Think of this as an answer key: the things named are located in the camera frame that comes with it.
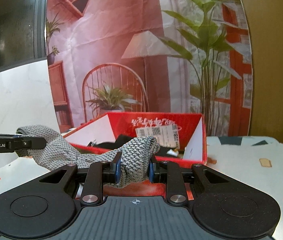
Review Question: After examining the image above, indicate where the dark framed window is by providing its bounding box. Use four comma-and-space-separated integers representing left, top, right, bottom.
0, 0, 49, 81

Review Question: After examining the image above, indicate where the grey knit cloth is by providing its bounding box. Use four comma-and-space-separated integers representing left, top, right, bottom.
15, 124, 161, 189

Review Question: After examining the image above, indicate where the printed room scene wall cloth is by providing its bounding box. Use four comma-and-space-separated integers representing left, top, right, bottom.
45, 0, 254, 137

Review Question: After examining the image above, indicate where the white printed tablecloth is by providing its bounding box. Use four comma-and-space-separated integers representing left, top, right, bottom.
0, 135, 283, 240

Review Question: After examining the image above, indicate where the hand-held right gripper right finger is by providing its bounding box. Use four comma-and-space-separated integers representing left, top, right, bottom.
149, 156, 247, 207

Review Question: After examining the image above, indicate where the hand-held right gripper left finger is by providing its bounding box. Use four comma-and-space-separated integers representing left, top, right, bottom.
18, 152, 122, 207

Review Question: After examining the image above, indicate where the black cloth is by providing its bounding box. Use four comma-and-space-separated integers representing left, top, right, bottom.
88, 134, 182, 156

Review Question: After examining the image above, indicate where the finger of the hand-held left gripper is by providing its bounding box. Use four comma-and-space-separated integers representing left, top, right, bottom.
12, 135, 47, 151

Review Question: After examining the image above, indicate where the red cardboard box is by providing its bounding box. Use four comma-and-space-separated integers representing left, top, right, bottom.
63, 112, 208, 169

